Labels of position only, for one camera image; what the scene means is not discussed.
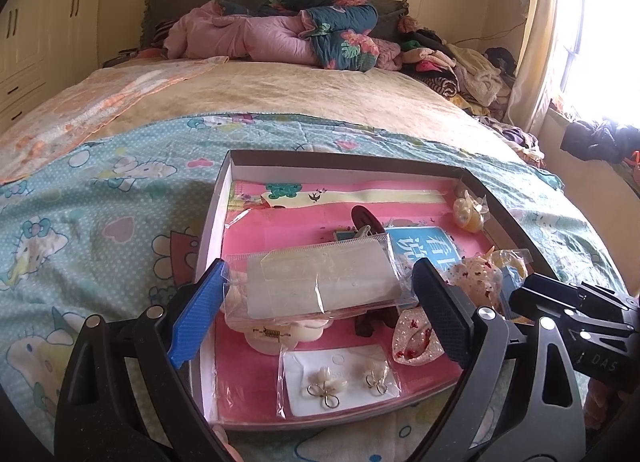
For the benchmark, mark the polka dot sheer scrunchie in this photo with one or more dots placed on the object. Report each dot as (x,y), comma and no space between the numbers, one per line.
(415,341)

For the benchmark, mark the pile of clothes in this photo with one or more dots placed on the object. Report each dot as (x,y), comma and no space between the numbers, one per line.
(479,83)

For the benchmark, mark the peach floral blanket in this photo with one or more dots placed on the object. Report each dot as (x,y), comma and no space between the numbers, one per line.
(70,117)

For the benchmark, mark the beige bed blanket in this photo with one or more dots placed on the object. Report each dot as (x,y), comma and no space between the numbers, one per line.
(386,100)

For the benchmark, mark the pink quilted comforter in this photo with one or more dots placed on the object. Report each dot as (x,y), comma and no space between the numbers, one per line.
(205,32)

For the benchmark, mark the earring card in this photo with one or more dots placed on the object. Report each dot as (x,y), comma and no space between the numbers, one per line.
(336,380)

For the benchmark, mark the cream built-in wardrobe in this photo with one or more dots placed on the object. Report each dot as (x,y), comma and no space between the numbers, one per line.
(46,46)

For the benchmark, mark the dark red banana hair clip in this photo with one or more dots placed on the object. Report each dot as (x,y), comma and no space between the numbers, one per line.
(365,224)

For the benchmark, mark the dark cardboard tray box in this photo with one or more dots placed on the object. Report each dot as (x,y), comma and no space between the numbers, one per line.
(475,209)

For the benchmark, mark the cream curtain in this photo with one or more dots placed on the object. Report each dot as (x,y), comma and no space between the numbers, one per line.
(530,95)

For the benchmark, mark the person's right hand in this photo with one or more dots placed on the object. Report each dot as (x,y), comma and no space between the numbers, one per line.
(596,404)

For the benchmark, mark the dark clothes on windowsill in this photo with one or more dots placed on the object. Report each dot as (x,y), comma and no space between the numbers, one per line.
(606,141)

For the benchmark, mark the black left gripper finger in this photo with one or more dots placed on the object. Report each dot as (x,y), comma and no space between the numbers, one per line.
(592,301)
(524,305)

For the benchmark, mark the cream claw hair clip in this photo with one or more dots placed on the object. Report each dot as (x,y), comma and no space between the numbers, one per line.
(269,337)

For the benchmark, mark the pink book with blue label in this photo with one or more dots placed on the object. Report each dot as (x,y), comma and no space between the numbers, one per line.
(248,390)

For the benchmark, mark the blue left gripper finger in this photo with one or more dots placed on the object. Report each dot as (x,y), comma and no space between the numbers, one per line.
(193,310)
(448,309)

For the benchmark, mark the hello kitty blue quilt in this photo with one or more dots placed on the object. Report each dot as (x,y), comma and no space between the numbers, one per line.
(87,234)

